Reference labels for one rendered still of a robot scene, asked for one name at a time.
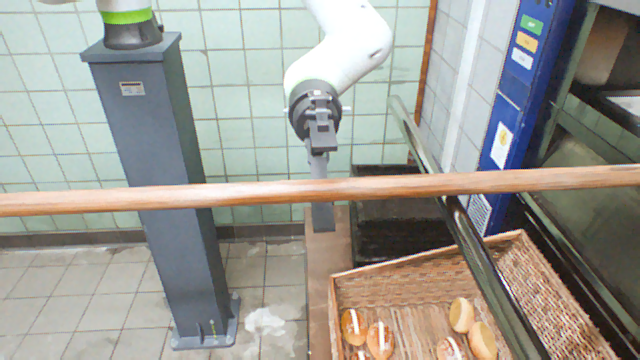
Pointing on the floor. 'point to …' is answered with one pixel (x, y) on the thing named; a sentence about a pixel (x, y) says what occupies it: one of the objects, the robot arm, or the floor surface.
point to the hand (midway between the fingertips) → (323, 185)
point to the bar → (474, 250)
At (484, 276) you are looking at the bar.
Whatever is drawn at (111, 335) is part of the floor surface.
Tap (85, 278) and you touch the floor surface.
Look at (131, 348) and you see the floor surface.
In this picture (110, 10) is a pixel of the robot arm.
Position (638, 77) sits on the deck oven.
